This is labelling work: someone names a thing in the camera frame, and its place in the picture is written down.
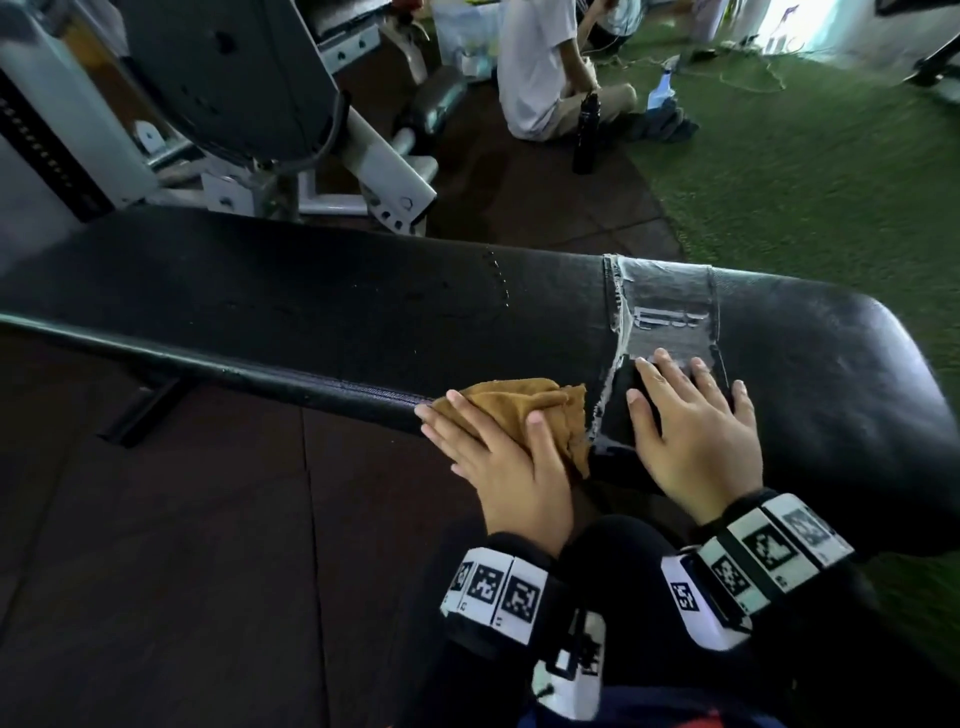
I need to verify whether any person's right hand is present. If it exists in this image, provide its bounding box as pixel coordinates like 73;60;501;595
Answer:
626;348;764;526

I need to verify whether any person's left hand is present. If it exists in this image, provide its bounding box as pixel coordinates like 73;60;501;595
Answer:
414;389;575;558

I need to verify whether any brown cleaning cloth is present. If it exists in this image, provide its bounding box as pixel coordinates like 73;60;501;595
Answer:
431;377;594;480

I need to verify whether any black bench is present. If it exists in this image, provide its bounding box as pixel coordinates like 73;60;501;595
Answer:
0;206;960;561

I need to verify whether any person's left forearm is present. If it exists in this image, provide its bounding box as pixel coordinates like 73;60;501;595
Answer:
397;637;549;728

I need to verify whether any person's right forearm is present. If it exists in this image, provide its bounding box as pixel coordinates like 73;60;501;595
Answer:
749;558;960;728

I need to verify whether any white machine frame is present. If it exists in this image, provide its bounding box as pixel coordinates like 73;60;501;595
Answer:
0;0;471;238

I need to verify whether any left marker wristband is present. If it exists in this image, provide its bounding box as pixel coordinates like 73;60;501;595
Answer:
440;533;561;655

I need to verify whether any marker wristband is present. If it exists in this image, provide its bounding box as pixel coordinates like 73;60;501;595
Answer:
693;491;856;624
440;533;561;655

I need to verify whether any right marker wristband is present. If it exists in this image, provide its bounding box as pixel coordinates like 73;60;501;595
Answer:
693;491;856;624

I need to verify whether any green turf mat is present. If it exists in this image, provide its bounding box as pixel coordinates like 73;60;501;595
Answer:
592;14;960;661

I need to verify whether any dark crumpled cloth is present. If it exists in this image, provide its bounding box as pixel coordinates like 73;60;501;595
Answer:
626;101;700;146

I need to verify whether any black water bottle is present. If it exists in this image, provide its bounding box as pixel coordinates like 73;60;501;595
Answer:
572;91;604;177

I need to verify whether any clear blue spray bottle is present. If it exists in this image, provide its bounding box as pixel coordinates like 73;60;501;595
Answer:
646;65;681;112

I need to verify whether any black foam roller pad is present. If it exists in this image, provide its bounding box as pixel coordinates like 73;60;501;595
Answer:
404;65;471;138

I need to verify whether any grey plastic bucket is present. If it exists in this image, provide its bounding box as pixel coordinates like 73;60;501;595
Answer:
688;0;730;43

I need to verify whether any white teal backpack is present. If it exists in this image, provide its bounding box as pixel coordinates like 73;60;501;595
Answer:
581;0;648;58

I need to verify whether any translucent plastic storage box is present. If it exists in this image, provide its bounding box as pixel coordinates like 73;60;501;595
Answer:
431;0;502;81

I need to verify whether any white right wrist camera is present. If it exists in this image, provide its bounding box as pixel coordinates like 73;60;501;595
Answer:
659;554;753;652

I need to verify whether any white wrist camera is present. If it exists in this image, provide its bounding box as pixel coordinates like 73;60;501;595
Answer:
659;554;753;652
529;611;607;723

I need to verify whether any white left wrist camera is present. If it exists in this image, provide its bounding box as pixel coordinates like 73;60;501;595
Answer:
529;611;607;723

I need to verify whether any beige cable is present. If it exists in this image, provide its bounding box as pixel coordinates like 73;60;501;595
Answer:
674;52;789;96

